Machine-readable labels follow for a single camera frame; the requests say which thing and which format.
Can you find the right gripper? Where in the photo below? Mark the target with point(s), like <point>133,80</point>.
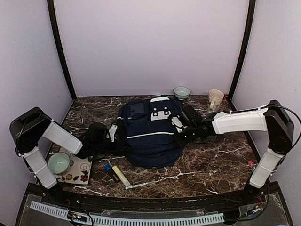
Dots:
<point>179,131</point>

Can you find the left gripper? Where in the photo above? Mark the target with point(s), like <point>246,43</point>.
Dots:
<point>116,138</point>

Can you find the navy blue student backpack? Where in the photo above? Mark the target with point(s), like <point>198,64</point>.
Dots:
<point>149,133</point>

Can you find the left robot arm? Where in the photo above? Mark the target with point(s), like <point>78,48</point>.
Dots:
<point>29,128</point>

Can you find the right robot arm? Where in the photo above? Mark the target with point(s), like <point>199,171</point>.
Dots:
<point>271,118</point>

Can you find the blue black marker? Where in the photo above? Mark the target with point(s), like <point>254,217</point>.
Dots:
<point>111,173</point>

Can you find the yellow highlighter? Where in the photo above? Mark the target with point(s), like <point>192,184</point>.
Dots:
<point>121,176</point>

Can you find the small green bowl at back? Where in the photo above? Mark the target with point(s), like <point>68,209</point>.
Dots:
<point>181,92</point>

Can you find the floral square plate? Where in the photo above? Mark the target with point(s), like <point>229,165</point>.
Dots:
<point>78,172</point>

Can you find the cream ceramic mug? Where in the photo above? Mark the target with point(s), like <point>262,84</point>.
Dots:
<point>215,100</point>

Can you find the green bowl on plate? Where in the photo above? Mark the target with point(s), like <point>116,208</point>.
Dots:
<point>59,163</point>

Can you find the white green pen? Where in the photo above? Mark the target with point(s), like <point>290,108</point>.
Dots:
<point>139,185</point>

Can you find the small circuit board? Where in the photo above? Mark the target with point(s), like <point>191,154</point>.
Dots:
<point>76,217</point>

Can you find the black front rail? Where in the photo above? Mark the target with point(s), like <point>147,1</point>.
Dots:
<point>84,199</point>

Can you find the white slotted cable duct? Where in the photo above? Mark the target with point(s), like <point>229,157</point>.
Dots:
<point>126,218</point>

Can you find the right black frame post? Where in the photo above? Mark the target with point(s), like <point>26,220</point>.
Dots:
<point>243,49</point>

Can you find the black frame post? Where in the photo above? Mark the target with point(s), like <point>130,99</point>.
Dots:
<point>243,49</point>
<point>59,49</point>

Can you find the left black frame post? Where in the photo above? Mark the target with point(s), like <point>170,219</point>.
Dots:
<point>59,49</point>

